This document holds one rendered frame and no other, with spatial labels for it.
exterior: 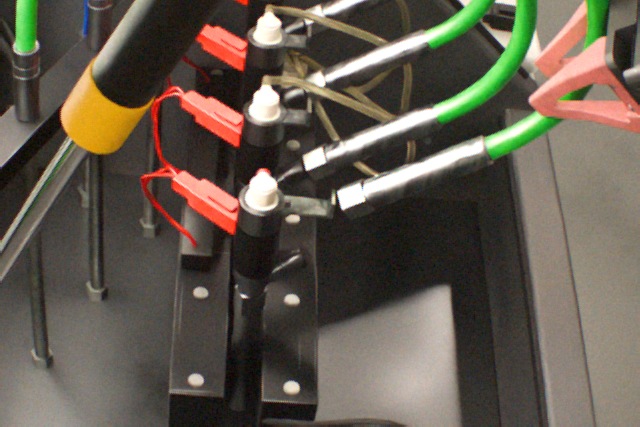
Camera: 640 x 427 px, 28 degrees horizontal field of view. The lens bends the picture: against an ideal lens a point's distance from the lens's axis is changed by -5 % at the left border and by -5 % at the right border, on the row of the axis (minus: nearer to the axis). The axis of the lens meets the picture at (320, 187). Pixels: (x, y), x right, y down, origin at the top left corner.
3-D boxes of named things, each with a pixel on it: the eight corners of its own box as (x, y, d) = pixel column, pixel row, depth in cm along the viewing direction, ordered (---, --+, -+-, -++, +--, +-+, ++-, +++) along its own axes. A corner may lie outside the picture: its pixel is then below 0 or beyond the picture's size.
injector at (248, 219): (286, 420, 95) (321, 219, 80) (218, 415, 94) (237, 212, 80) (286, 391, 97) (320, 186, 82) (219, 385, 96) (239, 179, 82)
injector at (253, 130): (287, 337, 100) (320, 129, 86) (221, 332, 100) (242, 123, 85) (287, 309, 102) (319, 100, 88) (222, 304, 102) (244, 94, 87)
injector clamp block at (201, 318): (295, 514, 97) (318, 402, 87) (165, 504, 97) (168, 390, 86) (296, 202, 122) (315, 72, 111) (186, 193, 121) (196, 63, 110)
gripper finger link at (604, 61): (494, 101, 72) (633, 52, 66) (511, 9, 76) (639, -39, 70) (562, 171, 75) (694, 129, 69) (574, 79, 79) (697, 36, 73)
